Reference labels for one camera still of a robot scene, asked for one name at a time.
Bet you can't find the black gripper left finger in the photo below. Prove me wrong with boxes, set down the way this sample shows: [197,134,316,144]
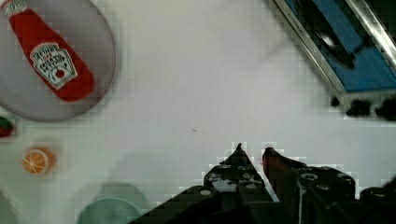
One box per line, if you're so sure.
[204,143,268,205]

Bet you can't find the black oven knobs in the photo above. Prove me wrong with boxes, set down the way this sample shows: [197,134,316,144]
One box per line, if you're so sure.
[344,98,396,121]

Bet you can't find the green measuring cup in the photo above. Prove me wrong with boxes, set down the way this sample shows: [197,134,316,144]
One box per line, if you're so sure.
[76,183,149,224]

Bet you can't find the red ketchup bottle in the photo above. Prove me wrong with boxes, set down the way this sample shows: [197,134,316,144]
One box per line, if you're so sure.
[1,0,95,102]

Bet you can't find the red strawberry toy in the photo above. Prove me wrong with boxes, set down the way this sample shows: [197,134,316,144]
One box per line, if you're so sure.
[0,117,14,137]

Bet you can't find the grey round plate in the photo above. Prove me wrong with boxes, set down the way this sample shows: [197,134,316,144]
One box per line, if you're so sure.
[1,0,118,122]

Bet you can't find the blue glass oven door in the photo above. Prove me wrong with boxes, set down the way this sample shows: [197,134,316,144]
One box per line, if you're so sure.
[274,0,396,97]

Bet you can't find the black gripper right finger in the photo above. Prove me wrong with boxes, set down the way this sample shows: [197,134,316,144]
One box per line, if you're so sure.
[262,147,357,224]

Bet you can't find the orange slice toy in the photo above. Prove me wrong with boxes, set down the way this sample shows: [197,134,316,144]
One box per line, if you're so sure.
[21,147,56,175]

